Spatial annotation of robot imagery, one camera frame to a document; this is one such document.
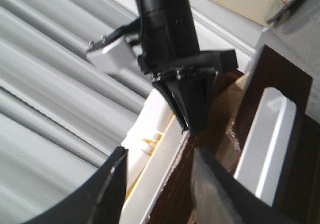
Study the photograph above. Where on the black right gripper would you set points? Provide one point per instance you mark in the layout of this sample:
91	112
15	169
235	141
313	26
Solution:
169	41

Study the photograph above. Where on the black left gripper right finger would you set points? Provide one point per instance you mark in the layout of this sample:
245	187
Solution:
218	198

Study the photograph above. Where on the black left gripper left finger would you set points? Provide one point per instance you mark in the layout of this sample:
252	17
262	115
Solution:
98	201

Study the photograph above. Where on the dark wooden drawer box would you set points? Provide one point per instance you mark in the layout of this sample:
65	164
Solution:
234	102

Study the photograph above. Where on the white tray on box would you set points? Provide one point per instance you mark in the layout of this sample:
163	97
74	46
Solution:
265	148

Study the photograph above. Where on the white plastic organizer tray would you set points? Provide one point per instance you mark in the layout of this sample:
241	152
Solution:
153	143

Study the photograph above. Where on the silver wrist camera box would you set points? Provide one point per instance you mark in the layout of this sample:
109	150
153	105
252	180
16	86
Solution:
113	52

